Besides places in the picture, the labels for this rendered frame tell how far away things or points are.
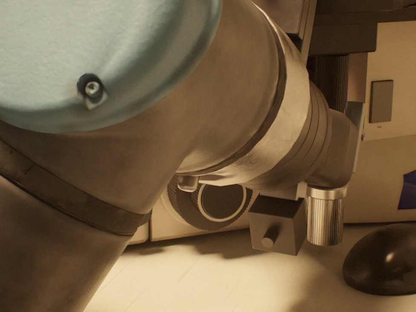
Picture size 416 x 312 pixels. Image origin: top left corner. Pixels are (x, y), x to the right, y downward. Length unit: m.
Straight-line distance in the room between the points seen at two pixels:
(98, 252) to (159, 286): 0.29
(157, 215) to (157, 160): 0.35
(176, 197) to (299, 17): 0.23
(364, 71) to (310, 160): 0.24
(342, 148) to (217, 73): 0.23
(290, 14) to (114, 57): 0.19
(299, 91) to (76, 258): 0.14
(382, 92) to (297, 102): 0.32
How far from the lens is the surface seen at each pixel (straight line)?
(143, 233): 0.66
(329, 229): 0.64
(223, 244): 0.67
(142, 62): 0.27
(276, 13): 0.44
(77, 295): 0.32
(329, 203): 0.63
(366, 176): 0.70
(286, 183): 0.48
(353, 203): 0.70
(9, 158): 0.30
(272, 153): 0.40
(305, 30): 0.45
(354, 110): 0.56
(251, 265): 0.63
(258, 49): 0.34
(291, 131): 0.40
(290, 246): 0.53
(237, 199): 0.62
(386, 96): 0.71
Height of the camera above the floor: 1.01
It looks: 17 degrees down
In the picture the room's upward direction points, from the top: straight up
